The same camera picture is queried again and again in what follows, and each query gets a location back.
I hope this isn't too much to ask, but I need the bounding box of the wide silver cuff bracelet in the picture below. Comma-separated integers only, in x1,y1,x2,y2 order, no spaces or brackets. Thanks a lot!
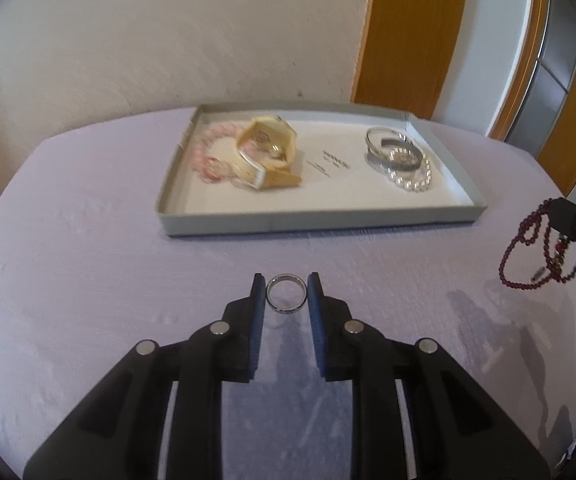
374,136,429,172

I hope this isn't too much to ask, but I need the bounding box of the pink bead bracelet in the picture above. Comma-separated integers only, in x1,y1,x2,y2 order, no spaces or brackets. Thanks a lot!
187,123,256,184

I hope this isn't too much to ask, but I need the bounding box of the silver ring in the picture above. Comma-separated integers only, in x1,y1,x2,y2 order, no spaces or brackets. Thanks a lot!
266,273,309,315

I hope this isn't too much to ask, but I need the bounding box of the shallow grey cardboard box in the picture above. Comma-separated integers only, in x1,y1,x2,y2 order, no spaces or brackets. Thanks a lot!
155,102,489,237

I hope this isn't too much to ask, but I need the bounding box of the wide wooden door frame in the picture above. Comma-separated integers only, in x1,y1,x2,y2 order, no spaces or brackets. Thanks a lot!
350,0,472,122

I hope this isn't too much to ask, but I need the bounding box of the lavender tablecloth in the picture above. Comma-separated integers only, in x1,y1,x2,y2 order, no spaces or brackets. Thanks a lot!
0,105,576,480

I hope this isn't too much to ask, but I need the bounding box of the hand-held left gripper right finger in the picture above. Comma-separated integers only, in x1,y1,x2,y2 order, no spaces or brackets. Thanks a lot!
307,272,551,480

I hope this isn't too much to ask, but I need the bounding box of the frosted glass door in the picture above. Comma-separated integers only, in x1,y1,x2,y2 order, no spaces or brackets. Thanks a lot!
505,0,576,162

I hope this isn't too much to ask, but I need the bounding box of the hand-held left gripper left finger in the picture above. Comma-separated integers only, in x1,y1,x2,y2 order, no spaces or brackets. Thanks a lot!
22,273,267,480

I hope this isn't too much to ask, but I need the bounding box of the white pearl bracelet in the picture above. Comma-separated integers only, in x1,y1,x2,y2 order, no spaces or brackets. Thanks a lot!
385,147,437,194

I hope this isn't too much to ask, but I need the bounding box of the narrow wooden door frame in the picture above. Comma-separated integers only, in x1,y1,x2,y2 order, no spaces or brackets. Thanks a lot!
488,0,552,142

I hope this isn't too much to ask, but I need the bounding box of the thin silver bangle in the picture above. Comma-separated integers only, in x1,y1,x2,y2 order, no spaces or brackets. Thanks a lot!
365,126,415,175

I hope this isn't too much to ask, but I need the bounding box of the cream wristwatch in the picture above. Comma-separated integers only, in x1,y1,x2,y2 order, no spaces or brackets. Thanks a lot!
230,115,303,192

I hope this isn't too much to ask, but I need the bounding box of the dark red bead necklace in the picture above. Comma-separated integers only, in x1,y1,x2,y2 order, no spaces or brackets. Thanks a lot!
499,198,576,291

